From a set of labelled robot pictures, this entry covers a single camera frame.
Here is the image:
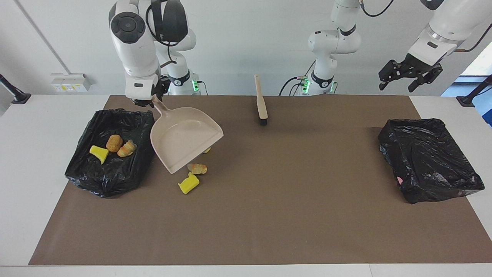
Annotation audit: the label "black bag lined bin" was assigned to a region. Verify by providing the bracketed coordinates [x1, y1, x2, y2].
[65, 108, 156, 199]

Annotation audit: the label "pale crusty bread toy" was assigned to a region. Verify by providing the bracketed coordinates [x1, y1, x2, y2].
[117, 140, 137, 158]

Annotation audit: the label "black bag bin pink spot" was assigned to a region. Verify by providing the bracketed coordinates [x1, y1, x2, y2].
[377, 118, 485, 204]

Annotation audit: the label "beige plastic dustpan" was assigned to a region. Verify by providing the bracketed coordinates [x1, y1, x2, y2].
[150, 95, 224, 174]

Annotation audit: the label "white wall socket box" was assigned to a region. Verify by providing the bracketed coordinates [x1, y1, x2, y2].
[51, 73, 91, 93]

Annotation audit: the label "black base cable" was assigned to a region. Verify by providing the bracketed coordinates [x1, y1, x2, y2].
[279, 76, 308, 96]

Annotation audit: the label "white wall conduit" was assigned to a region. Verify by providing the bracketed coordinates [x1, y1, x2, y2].
[15, 0, 70, 74]

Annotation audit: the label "brown table mat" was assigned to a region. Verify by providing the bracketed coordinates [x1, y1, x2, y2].
[29, 95, 492, 266]

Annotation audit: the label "brown bread roll toy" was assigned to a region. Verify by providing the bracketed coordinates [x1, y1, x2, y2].
[106, 134, 123, 153]

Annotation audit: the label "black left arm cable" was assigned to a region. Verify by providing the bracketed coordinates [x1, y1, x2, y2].
[359, 0, 492, 52]

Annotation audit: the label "beige hand brush black bristles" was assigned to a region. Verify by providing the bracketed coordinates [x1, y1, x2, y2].
[254, 74, 268, 126]

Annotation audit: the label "bright window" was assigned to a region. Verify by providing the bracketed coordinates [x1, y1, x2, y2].
[441, 40, 492, 127]

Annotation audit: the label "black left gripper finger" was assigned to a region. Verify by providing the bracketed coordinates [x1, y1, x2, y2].
[379, 60, 404, 91]
[407, 65, 443, 93]

